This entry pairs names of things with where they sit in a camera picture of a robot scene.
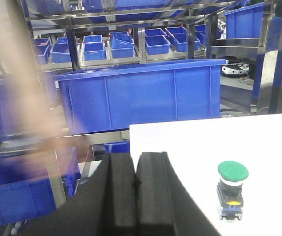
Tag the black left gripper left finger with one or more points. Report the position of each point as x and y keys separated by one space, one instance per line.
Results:
x=104 y=205

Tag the metal shelving rack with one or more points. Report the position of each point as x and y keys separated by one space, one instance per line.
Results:
x=109 y=33

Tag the blue bin at left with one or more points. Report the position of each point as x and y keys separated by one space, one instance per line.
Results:
x=8 y=112

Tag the large blue plastic bin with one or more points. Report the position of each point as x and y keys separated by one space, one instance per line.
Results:
x=113 y=98

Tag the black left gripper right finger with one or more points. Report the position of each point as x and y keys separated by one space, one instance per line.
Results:
x=164 y=206

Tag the green push button switch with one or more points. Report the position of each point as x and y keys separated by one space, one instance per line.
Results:
x=229 y=189

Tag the lower left blue bin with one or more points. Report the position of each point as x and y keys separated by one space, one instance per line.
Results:
x=26 y=196

